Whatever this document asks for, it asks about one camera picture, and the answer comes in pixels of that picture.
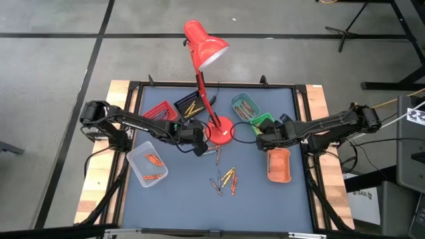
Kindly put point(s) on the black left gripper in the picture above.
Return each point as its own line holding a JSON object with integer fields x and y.
{"x": 189, "y": 132}

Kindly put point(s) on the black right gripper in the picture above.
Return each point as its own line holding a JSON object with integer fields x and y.
{"x": 280, "y": 135}

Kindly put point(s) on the clear plastic bin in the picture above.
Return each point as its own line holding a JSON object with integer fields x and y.
{"x": 142, "y": 167}

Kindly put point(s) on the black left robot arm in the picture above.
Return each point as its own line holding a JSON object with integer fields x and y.
{"x": 133, "y": 119}

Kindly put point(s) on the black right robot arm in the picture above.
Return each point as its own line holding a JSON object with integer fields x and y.
{"x": 332, "y": 124}

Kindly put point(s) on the green plastic basket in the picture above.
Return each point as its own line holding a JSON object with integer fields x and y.
{"x": 262, "y": 117}

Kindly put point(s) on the orange plastic bin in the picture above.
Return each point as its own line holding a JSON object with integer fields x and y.
{"x": 280, "y": 166}

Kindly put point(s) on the teal plastic bin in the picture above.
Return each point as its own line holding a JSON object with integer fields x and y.
{"x": 237, "y": 101}

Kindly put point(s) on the black plastic basket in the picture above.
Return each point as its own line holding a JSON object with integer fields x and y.
{"x": 181, "y": 103}

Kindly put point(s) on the red plastic basket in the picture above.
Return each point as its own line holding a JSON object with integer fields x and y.
{"x": 162, "y": 108}

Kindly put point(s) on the wooden table side board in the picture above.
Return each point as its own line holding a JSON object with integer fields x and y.
{"x": 337, "y": 192}
{"x": 96, "y": 186}

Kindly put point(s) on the red desk lamp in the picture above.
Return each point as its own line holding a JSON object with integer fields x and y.
{"x": 206, "y": 46}

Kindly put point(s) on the white cardboard box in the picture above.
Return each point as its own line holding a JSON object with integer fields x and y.
{"x": 363, "y": 209}

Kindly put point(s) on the black tripod stand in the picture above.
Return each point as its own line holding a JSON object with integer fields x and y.
{"x": 345, "y": 32}

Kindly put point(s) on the grey cabinet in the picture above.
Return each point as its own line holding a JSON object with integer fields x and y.
{"x": 410, "y": 159}

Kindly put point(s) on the grey storage box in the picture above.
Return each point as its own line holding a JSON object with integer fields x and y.
{"x": 398, "y": 209}

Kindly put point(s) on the white printed marker sheet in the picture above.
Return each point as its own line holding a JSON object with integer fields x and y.
{"x": 416, "y": 116}

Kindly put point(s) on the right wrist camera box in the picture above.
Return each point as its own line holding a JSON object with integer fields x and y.
{"x": 285, "y": 118}

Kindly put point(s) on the black aluminium table frame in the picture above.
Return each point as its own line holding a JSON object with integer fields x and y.
{"x": 232, "y": 85}

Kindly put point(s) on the black floor frame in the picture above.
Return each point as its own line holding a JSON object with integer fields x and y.
{"x": 391, "y": 85}

